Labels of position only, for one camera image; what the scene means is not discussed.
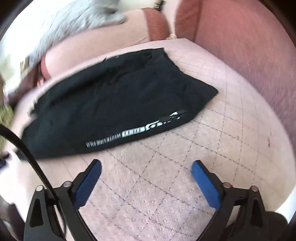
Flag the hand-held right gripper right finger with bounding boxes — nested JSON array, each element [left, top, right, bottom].
[[192, 160, 275, 241]]

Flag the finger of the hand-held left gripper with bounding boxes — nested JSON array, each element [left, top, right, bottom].
[[0, 152, 11, 169]]

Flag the black cable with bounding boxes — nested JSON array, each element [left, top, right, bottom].
[[0, 124, 67, 241]]

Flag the grey quilted pillow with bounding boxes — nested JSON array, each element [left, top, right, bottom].
[[5, 0, 126, 67]]

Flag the pink bolster with red ends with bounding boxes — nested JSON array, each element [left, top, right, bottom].
[[40, 8, 170, 81]]

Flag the green patterned blanket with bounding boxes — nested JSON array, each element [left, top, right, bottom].
[[0, 105, 15, 149]]

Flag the pink cushion with red corners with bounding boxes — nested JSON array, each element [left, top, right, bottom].
[[174, 0, 202, 40]]

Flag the pink quilted bed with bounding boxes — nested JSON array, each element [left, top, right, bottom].
[[0, 38, 294, 241]]

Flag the beige folded blanket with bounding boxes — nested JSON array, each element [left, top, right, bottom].
[[0, 53, 34, 94]]

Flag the red headboard cushion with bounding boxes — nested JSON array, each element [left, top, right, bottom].
[[194, 0, 296, 139]]

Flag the black pants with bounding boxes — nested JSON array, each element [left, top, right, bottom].
[[21, 47, 219, 160]]

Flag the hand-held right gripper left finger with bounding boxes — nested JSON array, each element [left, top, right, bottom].
[[24, 159, 102, 241]]

